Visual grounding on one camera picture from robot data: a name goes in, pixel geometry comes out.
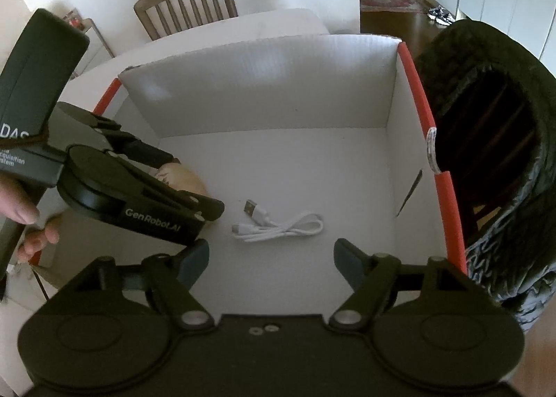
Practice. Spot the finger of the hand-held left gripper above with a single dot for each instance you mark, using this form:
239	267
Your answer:
143	151
191	203

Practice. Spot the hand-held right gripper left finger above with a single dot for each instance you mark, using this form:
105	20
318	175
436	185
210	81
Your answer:
194	259

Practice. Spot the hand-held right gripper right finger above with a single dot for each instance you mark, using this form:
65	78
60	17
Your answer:
347	261

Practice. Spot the beige round toy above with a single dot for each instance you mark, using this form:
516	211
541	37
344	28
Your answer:
184	182

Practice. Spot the orange white cardboard box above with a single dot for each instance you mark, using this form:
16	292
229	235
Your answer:
278	153

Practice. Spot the white desktop table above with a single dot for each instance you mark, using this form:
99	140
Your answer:
269	23

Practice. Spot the person's left hand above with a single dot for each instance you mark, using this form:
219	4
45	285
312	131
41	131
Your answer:
37	242

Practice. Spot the white side cabinet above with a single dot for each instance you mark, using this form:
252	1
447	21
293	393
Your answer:
93	45

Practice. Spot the brown wooden slatted chair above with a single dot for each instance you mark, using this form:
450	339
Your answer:
186	1

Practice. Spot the dark wooden chair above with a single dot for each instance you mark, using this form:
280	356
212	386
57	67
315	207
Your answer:
499	140

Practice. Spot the patterned red rug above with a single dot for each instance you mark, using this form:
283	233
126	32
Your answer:
388	1

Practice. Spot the black white sneakers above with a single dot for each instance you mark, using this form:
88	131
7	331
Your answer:
442	15

